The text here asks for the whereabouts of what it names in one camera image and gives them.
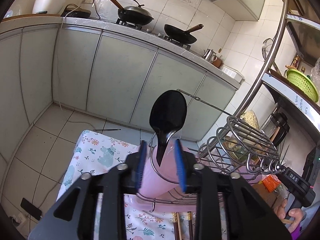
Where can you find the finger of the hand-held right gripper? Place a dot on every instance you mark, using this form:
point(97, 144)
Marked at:
point(280, 168)

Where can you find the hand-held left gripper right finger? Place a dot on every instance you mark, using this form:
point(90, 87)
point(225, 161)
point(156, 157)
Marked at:
point(180, 165)

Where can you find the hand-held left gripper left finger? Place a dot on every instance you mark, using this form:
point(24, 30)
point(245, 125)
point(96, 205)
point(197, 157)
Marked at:
point(140, 165)

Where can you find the pink plastic utensil holder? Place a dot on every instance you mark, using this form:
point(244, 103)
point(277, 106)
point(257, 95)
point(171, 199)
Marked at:
point(152, 180)

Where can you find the black spoon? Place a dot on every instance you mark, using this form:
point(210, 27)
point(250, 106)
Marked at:
point(167, 112)

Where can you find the dark brown chopstick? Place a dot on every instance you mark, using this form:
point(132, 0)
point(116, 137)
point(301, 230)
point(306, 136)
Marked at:
point(178, 226)

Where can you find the dark chopstick with gold band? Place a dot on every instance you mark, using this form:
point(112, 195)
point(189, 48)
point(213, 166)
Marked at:
point(190, 226)

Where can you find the person's right hand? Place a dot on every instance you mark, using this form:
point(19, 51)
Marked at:
point(295, 217)

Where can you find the orange snack packet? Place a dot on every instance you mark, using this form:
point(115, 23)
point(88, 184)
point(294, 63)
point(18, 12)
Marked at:
point(271, 182)

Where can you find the cardboard box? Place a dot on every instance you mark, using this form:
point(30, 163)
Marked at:
point(270, 200)

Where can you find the floral printed cloth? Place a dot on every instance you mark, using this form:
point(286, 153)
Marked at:
point(100, 155)

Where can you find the black blender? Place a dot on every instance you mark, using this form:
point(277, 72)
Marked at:
point(280, 122)

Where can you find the cardboard shelf liner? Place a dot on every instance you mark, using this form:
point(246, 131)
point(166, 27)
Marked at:
point(287, 97)

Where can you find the green plastic basket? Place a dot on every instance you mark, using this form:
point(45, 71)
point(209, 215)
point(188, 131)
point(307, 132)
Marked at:
point(302, 85)

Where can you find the grey lower kitchen cabinets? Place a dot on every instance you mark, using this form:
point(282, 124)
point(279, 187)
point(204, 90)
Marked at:
point(112, 80)

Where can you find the brown glass bottle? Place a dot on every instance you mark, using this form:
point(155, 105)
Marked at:
point(295, 61)

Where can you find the small brown pot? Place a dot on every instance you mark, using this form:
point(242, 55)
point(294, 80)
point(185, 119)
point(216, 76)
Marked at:
point(218, 62)

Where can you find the small metal kettle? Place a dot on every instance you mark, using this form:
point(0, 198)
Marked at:
point(208, 54)

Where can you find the black flat device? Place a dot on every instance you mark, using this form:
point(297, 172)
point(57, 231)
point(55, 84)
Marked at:
point(30, 208)

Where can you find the metal shelf rack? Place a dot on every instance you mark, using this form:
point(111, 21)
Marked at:
point(275, 42)

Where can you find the black frying pan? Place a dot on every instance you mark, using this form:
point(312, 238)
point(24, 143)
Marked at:
point(180, 36)

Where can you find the white power strip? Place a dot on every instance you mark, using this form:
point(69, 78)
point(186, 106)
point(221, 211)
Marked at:
point(18, 220)

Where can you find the gas stove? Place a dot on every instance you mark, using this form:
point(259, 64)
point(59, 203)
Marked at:
point(152, 31)

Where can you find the black wok with lid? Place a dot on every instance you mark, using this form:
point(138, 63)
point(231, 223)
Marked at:
point(135, 15)

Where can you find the white kitchen countertop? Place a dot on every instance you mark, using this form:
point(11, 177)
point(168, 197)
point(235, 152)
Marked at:
point(82, 22)

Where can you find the upper kitchen cabinets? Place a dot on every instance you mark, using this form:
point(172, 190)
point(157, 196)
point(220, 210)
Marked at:
point(250, 2)

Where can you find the white rice cooker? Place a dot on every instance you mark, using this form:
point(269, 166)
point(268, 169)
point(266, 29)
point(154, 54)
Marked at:
point(50, 1)

